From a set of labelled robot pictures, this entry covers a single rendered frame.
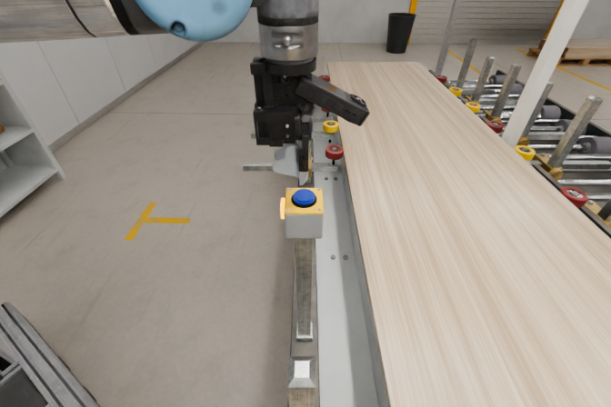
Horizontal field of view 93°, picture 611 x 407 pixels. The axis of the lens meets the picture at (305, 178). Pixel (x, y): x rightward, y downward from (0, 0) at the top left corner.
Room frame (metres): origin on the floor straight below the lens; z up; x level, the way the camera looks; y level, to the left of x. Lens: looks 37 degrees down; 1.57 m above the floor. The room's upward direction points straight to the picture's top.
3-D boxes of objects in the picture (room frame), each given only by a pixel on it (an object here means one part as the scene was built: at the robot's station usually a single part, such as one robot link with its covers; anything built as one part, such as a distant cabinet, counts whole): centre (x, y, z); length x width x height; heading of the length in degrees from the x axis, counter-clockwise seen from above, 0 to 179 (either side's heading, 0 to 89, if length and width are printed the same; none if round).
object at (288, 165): (0.39, 0.02, 1.30); 0.06 x 0.03 x 0.09; 89
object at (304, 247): (0.41, 0.00, 0.93); 0.05 x 0.05 x 0.45; 0
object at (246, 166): (1.11, 0.07, 0.81); 0.44 x 0.03 x 0.04; 90
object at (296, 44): (0.40, 0.02, 1.49); 0.08 x 0.08 x 0.05
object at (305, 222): (0.40, 0.00, 1.18); 0.07 x 0.07 x 0.08; 0
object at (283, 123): (0.41, 0.03, 1.41); 0.09 x 0.08 x 0.12; 89
